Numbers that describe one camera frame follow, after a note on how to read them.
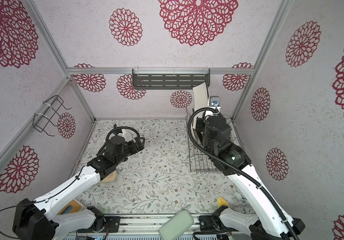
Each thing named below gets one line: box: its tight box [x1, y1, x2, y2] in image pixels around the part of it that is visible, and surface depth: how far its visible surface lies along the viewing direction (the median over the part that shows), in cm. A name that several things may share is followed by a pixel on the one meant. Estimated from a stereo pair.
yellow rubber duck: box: [217, 197, 229, 207], surface depth 81 cm
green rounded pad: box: [159, 209, 194, 240], surface depth 74 cm
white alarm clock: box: [233, 191, 247, 203], surface depth 81 cm
